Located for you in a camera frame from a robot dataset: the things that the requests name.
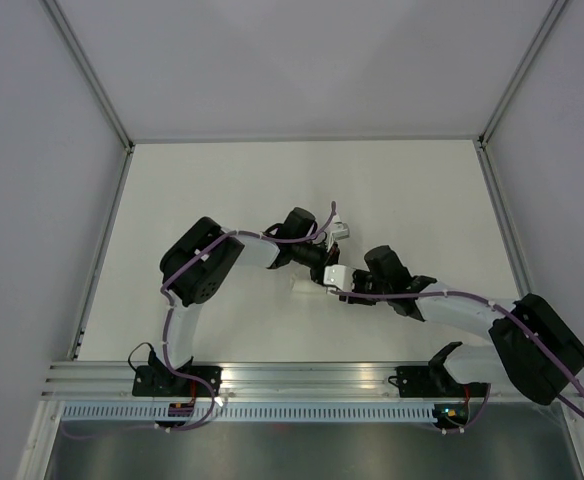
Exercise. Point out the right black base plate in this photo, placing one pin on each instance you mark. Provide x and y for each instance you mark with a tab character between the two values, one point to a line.
420	381

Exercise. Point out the white cloth napkin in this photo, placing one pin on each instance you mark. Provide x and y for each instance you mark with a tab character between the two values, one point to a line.
306	286

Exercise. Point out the white slotted cable duct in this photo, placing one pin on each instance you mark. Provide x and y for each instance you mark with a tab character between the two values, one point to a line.
258	412

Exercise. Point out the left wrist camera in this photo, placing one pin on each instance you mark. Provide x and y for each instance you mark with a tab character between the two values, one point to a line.
338	230

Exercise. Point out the aluminium frame post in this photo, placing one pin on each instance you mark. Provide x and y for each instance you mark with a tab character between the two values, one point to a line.
72	43
541	36

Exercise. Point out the aluminium front rail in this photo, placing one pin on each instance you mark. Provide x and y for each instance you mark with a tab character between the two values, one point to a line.
247	382

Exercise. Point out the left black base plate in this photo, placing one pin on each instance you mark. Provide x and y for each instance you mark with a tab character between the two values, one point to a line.
150	383

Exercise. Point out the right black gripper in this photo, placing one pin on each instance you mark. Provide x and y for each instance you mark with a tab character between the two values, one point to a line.
356	300

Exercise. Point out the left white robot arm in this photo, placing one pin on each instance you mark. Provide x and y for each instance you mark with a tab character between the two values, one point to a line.
193	270

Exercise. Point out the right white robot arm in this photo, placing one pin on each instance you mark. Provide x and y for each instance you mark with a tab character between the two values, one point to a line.
526	344

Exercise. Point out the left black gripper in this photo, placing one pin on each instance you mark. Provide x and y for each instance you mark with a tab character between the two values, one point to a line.
329	256

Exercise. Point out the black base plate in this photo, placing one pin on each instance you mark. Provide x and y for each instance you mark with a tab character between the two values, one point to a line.
420	381
150	383

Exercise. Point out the right aluminium frame post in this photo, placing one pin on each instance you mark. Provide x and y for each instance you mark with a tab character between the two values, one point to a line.
541	36

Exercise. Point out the left aluminium frame post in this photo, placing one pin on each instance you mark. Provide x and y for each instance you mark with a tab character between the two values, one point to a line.
72	43

